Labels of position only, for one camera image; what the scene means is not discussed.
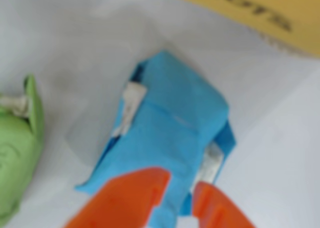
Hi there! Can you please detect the blue paper-wrapped rubbish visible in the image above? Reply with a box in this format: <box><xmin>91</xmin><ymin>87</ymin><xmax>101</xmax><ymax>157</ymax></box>
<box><xmin>74</xmin><ymin>49</ymin><xmax>237</xmax><ymax>228</ymax></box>

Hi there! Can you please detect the green paper-wrapped rubbish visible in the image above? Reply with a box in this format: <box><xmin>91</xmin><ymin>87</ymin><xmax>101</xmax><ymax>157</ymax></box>
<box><xmin>0</xmin><ymin>74</ymin><xmax>45</xmax><ymax>223</ymax></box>

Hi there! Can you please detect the yellow welcome paper sign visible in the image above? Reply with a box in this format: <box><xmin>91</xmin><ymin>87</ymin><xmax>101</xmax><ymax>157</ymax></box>
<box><xmin>139</xmin><ymin>0</ymin><xmax>320</xmax><ymax>59</ymax></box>

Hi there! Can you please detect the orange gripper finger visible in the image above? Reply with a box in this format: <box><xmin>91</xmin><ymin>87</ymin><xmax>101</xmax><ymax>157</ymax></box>
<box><xmin>61</xmin><ymin>167</ymin><xmax>172</xmax><ymax>228</ymax></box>
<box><xmin>192</xmin><ymin>182</ymin><xmax>256</xmax><ymax>228</ymax></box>

